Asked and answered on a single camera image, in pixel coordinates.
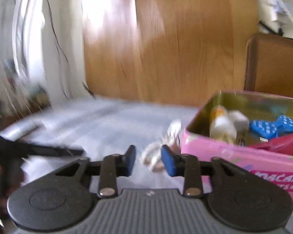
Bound white pill bottle orange label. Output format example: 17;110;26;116
209;105;237;144

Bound white charger block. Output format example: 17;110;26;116
228;110;250;132

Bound blue polka dot bow headband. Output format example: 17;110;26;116
249;115;293;140

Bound pink leather pouch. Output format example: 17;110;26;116
249;133;293;156

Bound pink macaron biscuit tin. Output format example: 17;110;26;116
181;91;293;198

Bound wooden board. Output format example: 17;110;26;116
82;0;258;106

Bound dark wall cable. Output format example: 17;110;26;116
42;0;71;100

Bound white wall plug adapters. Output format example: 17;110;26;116
269;0;286;22

